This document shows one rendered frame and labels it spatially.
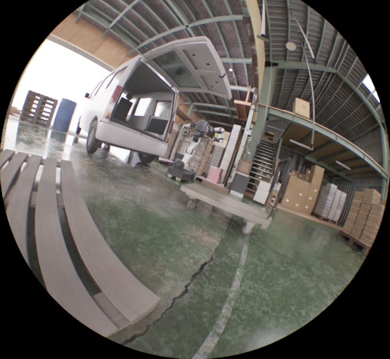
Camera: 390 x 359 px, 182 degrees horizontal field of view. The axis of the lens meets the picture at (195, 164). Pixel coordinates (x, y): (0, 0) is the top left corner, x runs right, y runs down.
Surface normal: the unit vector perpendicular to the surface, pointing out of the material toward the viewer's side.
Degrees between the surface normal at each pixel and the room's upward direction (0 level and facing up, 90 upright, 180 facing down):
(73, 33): 90
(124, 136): 87
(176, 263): 0
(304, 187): 90
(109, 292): 0
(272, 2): 159
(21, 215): 0
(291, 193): 90
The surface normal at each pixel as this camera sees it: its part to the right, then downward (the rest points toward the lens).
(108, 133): 0.81, 0.29
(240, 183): -0.42, -0.12
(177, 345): 0.34, -0.94
